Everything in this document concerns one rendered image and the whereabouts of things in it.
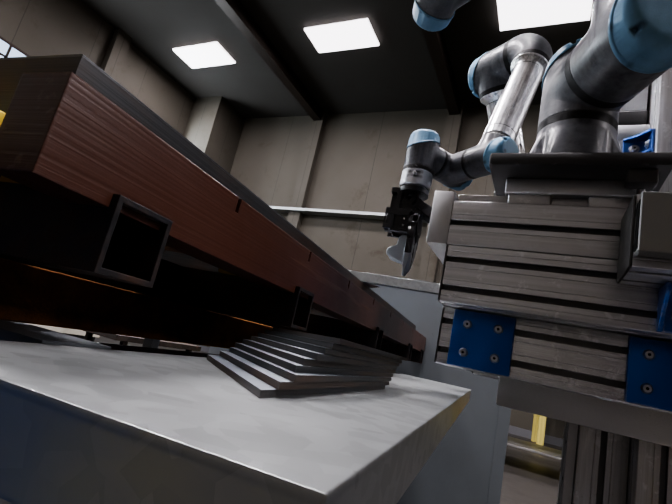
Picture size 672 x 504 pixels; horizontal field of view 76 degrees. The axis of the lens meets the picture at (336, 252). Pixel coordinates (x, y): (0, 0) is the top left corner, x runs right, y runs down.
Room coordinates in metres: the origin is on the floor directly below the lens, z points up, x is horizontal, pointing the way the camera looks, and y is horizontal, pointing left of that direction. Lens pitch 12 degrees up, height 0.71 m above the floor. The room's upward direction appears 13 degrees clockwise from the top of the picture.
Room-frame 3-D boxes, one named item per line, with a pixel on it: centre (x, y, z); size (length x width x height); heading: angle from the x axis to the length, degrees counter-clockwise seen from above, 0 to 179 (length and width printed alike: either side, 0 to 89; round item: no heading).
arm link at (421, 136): (0.99, -0.16, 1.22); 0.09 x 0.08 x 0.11; 120
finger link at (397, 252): (0.97, -0.14, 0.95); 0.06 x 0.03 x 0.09; 70
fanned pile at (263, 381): (0.43, 0.00, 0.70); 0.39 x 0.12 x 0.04; 159
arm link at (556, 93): (0.63, -0.34, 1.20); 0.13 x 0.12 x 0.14; 179
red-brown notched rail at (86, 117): (0.98, -0.11, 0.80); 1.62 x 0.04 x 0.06; 159
